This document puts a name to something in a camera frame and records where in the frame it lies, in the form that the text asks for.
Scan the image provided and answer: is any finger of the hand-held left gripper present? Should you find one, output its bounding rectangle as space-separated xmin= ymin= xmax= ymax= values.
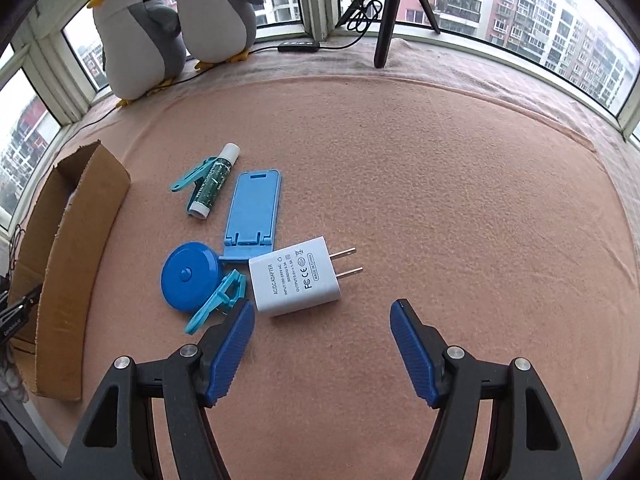
xmin=0 ymin=284 xmax=43 ymax=319

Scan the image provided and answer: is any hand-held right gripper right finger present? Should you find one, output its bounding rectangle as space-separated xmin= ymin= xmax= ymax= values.
xmin=390 ymin=299 xmax=583 ymax=480

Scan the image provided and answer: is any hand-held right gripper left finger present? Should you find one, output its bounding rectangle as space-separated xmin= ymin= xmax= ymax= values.
xmin=60 ymin=299 xmax=257 ymax=480

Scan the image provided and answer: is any teal plastic clip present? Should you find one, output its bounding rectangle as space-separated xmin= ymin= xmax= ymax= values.
xmin=185 ymin=269 xmax=248 ymax=336
xmin=169 ymin=156 xmax=217 ymax=193

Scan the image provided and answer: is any cardboard box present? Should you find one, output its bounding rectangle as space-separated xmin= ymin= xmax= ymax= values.
xmin=7 ymin=142 xmax=132 ymax=402

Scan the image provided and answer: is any blue round tape measure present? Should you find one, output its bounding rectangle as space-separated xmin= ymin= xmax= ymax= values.
xmin=161 ymin=242 xmax=224 ymax=309

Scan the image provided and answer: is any white plug charger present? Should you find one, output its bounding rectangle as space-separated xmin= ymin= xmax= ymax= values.
xmin=248 ymin=236 xmax=363 ymax=318

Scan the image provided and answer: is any blue folding phone stand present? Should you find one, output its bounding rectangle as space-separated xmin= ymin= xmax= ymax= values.
xmin=219 ymin=169 xmax=282 ymax=262

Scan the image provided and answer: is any green lip balm tube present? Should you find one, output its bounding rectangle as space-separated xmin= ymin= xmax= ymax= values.
xmin=187 ymin=143 xmax=240 ymax=219

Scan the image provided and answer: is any person's left hand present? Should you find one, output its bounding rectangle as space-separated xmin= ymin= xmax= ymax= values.
xmin=0 ymin=352 xmax=27 ymax=403

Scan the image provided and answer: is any large penguin plush toy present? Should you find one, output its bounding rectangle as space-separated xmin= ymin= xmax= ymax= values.
xmin=86 ymin=0 xmax=187 ymax=108

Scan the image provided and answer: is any light checkered blanket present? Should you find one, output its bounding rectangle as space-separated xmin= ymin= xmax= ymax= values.
xmin=75 ymin=35 xmax=640 ymax=171

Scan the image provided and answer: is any black tripod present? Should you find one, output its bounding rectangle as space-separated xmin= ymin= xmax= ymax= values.
xmin=334 ymin=0 xmax=442 ymax=70

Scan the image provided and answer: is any small penguin plush toy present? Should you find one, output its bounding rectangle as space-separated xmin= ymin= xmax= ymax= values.
xmin=172 ymin=0 xmax=265 ymax=72

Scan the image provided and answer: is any black ring light cable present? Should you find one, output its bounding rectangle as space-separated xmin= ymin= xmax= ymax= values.
xmin=75 ymin=0 xmax=386 ymax=131

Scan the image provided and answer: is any black inline cable controller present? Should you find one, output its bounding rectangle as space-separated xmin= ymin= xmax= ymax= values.
xmin=277 ymin=39 xmax=322 ymax=54

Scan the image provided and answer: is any white window frame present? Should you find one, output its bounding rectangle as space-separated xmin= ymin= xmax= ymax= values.
xmin=0 ymin=0 xmax=640 ymax=241

